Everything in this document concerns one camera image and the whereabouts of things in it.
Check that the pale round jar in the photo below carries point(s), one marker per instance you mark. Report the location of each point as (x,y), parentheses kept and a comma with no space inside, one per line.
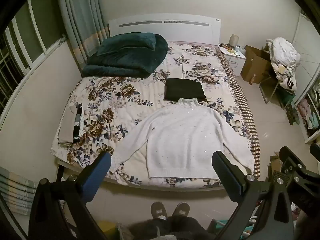
(234,40)

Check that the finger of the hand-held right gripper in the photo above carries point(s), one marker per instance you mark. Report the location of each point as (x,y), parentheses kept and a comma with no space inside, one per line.
(315,150)
(290,158)

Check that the checkered bed skirt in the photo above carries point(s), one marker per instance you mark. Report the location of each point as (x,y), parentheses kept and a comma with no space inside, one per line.
(246,110)

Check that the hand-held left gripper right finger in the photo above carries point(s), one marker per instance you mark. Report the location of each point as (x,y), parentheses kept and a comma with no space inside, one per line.
(226,178)

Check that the black white striped garment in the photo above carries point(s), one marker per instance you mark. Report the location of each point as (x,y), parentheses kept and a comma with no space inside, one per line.
(78,122)

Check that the dark green quilt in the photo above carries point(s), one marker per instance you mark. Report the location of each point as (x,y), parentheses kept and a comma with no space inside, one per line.
(126,55)

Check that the striped folded blanket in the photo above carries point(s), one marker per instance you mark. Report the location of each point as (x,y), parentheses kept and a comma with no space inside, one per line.
(17,192)

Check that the beige folded cloth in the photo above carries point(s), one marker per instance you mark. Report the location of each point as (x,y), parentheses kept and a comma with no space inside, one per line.
(67,123)

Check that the floral bed sheet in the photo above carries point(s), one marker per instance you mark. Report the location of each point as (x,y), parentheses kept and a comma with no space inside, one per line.
(150,100)

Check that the dark folded garment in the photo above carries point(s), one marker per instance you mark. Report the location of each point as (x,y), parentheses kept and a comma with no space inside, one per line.
(184,89)

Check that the pile of clothes on chair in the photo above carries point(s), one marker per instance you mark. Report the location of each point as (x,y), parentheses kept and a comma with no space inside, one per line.
(283,60)

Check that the white bed headboard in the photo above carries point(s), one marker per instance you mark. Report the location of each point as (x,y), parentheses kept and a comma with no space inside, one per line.
(165,28)

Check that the white nightstand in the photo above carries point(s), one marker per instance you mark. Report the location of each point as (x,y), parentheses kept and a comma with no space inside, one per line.
(232,60)

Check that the metal folding chair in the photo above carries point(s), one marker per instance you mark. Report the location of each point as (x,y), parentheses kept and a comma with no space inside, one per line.
(272,90)

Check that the person's dark trouser legs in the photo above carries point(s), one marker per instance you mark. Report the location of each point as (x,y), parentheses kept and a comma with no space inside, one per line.
(172,227)

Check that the brown cardboard box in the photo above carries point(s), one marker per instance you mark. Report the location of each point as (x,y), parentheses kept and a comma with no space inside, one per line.
(257,62)

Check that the pale green curtain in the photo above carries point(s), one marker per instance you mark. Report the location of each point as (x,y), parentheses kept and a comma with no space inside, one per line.
(80,22)

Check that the white knit sweater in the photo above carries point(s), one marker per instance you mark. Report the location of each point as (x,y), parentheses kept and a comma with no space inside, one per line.
(180,140)

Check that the small open cardboard box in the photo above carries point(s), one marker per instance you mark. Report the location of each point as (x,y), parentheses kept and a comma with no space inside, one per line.
(274,163)

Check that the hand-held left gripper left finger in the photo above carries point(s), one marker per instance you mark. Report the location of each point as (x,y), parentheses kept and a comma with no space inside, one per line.
(98,177)

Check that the white open shelf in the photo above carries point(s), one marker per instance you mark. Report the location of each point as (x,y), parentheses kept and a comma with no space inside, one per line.
(308,105)

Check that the grey slipper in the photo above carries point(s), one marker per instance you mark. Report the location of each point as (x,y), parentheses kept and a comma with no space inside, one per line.
(157,210)
(181,209)

